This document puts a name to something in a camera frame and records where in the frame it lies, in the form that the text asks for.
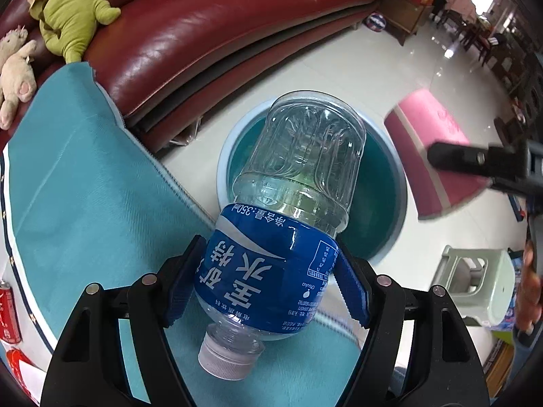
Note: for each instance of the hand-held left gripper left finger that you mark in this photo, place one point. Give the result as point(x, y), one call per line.
point(186, 282)

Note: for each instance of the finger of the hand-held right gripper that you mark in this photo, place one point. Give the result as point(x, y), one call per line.
point(454, 157)

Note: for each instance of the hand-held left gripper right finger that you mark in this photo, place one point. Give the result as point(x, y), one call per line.
point(353, 290)

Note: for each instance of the clear plastic bottle blue label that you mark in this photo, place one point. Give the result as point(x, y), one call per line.
point(263, 271)

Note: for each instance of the teal plastic basin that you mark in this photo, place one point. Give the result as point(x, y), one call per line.
point(382, 186)

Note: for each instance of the person's right forearm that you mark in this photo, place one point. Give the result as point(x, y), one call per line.
point(521, 360)

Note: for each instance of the person's right hand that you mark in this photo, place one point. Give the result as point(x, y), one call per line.
point(530, 296)

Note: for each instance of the dark wooden chair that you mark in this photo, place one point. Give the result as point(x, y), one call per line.
point(479, 40)
point(511, 65)

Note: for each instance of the pale green plastic stool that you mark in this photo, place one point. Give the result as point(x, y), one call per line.
point(492, 288)

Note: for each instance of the teal and grey tablecloth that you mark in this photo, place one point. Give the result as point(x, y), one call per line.
point(85, 186)

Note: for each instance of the wooden side table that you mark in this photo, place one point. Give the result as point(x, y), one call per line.
point(403, 12)

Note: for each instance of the round blue floor item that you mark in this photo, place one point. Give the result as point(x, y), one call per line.
point(376, 22)

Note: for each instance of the red drink can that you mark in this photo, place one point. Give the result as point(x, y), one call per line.
point(9, 313)

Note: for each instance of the red snack packet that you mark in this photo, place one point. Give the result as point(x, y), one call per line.
point(19, 362)

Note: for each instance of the dark red leather sofa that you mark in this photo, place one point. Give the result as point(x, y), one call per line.
point(191, 29)

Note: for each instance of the beige plush toy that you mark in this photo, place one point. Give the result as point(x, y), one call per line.
point(15, 76)

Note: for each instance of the green plush toy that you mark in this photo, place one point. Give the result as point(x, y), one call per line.
point(72, 12)

